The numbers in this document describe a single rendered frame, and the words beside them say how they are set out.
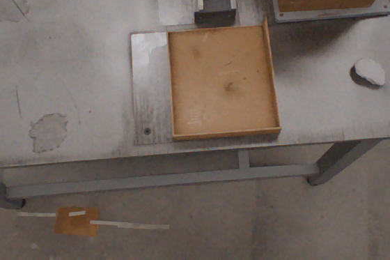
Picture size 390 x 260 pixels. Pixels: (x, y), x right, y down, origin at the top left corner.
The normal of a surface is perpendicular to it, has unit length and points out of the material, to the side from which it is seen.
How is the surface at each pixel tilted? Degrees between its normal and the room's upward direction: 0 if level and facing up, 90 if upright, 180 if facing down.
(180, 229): 0
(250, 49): 0
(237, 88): 0
